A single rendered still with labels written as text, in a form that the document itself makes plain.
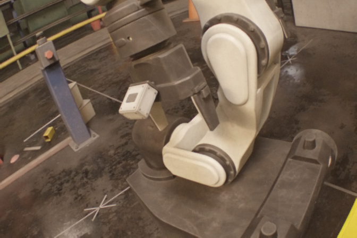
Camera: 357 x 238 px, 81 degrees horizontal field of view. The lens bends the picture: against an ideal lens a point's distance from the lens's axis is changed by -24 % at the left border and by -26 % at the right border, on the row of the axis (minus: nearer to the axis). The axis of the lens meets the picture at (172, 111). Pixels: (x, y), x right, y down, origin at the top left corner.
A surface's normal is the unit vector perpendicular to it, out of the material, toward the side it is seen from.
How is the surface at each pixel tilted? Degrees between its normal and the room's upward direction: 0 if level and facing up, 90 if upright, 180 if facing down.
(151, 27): 79
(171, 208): 0
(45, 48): 90
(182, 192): 0
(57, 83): 90
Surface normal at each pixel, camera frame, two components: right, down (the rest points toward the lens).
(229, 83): -0.60, 0.52
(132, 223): -0.25, -0.84
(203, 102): 0.69, -0.04
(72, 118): 0.63, 0.22
